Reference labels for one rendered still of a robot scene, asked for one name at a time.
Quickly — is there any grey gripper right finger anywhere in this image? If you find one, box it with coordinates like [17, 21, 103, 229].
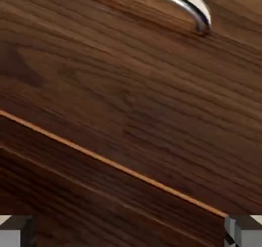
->
[224, 214, 262, 247]

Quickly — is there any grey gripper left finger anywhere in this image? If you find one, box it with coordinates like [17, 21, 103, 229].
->
[0, 215, 37, 247]

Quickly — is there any dark wood drawer front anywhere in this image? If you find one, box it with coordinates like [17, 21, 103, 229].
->
[0, 147, 226, 247]
[0, 0, 262, 218]

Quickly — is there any dark wood cabinet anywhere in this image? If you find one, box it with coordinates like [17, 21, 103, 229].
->
[0, 115, 228, 237]

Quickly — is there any curved silver metal handle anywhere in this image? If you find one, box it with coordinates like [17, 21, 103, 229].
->
[130, 0, 212, 35]

